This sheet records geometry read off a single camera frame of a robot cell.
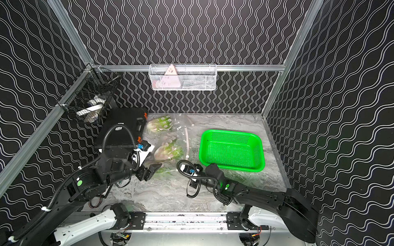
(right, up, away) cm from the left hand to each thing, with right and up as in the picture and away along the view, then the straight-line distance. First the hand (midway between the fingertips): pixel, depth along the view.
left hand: (154, 156), depth 63 cm
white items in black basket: (-39, +20, +19) cm, 48 cm away
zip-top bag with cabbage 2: (+1, +1, +27) cm, 27 cm away
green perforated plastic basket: (+47, -3, +37) cm, 60 cm away
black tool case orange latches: (-34, +8, +40) cm, 53 cm away
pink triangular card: (+2, +41, +28) cm, 50 cm away
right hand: (+10, -7, +10) cm, 16 cm away
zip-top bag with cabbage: (+1, +14, +36) cm, 39 cm away
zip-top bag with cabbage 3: (0, -20, +23) cm, 30 cm away
